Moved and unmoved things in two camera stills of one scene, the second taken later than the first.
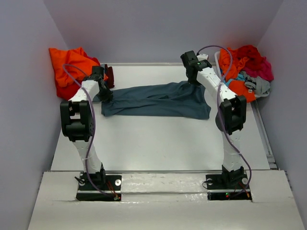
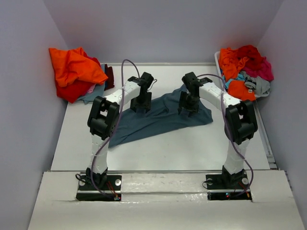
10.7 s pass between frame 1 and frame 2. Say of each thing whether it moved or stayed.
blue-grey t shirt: moved
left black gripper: moved
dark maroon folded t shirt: stayed
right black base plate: stayed
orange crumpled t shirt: stayed
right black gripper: moved
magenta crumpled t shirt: stayed
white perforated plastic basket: stayed
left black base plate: stayed
